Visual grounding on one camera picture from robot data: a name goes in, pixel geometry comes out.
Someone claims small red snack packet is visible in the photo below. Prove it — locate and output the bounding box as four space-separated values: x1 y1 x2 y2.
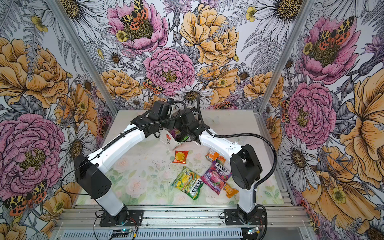
172 151 189 164

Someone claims orange mango snack packet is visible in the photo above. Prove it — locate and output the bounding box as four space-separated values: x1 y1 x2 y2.
205 149 226 165

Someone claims purple snack packet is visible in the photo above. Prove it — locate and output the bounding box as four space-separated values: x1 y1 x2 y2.
170 128 184 142

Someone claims white floral paper bag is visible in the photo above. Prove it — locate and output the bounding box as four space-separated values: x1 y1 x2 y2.
160 129 186 151

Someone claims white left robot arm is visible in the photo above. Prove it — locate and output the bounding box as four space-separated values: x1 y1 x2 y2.
74 99 174 222

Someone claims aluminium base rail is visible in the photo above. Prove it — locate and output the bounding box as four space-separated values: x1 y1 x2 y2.
52 205 316 240

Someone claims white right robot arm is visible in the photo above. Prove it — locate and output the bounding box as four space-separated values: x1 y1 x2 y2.
175 109 265 215

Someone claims aluminium frame post right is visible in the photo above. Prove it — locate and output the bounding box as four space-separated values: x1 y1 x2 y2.
258 0 315 115

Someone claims aluminium frame post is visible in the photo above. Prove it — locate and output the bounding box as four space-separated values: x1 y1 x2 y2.
47 1 119 116
258 0 315 115

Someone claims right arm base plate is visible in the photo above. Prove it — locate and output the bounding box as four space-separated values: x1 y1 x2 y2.
224 206 267 226

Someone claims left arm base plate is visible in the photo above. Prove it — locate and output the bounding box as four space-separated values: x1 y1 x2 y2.
100 209 144 227

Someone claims purple Fox's candy bag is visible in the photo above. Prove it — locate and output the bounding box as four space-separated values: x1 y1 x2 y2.
201 161 232 195

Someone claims small orange snack packet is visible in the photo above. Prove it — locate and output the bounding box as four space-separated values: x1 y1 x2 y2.
224 183 239 199

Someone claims green Lays chips bag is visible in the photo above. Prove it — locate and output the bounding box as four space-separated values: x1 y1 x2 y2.
179 136 189 143

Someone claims aluminium frame post left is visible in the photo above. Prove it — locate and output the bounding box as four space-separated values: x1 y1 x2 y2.
47 1 119 116

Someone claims green Fox's candy bag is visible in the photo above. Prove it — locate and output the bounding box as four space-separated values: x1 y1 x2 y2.
172 167 204 200

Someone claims green circuit board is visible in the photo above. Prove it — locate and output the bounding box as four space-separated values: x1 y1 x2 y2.
110 229 138 240

